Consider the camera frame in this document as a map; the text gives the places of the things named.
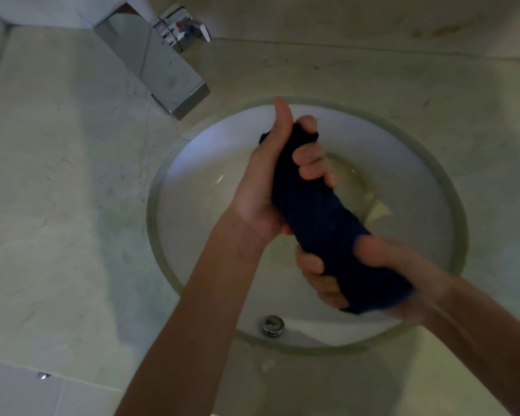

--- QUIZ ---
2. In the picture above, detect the chrome faucet spout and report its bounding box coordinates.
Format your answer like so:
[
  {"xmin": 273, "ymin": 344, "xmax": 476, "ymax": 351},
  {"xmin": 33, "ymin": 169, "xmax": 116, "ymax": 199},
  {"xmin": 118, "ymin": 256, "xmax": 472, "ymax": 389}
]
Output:
[{"xmin": 94, "ymin": 4, "xmax": 211, "ymax": 121}]

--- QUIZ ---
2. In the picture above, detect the chrome faucet handle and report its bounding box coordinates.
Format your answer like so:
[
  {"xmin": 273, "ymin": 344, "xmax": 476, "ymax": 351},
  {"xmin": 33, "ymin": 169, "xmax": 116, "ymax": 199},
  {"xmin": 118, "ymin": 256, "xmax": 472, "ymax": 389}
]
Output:
[{"xmin": 153, "ymin": 3, "xmax": 212, "ymax": 54}]

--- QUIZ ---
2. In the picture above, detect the person's left forearm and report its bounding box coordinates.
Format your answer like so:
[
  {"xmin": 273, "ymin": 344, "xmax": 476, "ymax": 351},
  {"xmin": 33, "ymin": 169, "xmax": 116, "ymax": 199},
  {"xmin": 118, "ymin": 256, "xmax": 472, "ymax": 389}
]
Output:
[{"xmin": 114, "ymin": 210, "xmax": 267, "ymax": 416}]

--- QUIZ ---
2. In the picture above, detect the person's right hand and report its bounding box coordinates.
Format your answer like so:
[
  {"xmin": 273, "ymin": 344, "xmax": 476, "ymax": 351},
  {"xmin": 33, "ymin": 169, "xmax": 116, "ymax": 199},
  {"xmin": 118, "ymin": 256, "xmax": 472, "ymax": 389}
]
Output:
[{"xmin": 296, "ymin": 235, "xmax": 450, "ymax": 326}]

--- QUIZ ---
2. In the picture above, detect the dark blue cloth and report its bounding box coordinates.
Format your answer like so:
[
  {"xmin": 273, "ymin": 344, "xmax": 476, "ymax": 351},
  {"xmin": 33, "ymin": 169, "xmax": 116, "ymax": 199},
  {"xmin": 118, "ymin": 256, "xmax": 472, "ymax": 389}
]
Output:
[{"xmin": 259, "ymin": 122, "xmax": 416, "ymax": 316}]

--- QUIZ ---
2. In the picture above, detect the chrome overflow ring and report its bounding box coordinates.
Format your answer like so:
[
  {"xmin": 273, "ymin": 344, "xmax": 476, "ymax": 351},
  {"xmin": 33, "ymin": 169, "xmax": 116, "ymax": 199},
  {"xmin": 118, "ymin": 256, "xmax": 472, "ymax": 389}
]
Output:
[{"xmin": 261, "ymin": 314, "xmax": 286, "ymax": 338}]

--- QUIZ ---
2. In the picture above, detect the person's right forearm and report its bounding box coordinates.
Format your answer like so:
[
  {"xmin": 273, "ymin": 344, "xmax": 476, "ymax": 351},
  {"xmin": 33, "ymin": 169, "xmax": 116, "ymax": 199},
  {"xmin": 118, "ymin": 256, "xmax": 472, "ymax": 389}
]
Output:
[{"xmin": 418, "ymin": 273, "xmax": 520, "ymax": 416}]

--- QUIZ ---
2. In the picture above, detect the person's left hand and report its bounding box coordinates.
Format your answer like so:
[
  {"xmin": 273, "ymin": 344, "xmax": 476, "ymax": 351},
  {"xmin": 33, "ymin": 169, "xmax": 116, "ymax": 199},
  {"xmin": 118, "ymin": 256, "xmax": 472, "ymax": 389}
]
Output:
[{"xmin": 229, "ymin": 97, "xmax": 337, "ymax": 248}]

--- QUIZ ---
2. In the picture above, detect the white round sink basin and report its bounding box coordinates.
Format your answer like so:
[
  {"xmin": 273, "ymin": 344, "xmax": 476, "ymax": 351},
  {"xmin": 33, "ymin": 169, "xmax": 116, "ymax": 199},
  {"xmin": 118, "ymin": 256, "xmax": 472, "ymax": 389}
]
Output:
[{"xmin": 146, "ymin": 97, "xmax": 469, "ymax": 356}]

